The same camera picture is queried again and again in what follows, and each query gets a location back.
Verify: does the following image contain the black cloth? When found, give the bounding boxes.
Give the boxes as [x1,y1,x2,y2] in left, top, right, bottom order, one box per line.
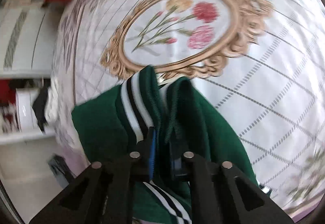
[32,86,51,133]

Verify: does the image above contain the white wardrobe drawer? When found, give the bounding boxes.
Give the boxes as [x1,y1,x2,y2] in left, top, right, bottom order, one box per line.
[15,88,38,130]

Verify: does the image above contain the white wardrobe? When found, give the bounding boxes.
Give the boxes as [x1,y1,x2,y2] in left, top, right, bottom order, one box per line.
[0,0,77,181]

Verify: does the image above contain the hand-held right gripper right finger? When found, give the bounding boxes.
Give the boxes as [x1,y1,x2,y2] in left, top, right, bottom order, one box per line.
[169,141,296,224]

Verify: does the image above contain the green varsity jacket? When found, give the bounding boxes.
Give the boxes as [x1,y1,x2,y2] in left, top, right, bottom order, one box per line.
[71,65,272,224]

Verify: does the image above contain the red hanging clothes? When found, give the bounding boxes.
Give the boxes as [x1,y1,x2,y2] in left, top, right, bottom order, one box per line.
[0,79,17,105]

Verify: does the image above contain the white quilted floral mat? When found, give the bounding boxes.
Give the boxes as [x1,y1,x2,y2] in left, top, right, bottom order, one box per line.
[51,0,325,222]

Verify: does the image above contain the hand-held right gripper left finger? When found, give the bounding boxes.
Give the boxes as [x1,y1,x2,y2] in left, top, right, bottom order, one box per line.
[28,126,156,224]

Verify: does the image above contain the white cloth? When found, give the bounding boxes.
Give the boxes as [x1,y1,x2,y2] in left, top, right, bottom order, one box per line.
[46,79,60,123]

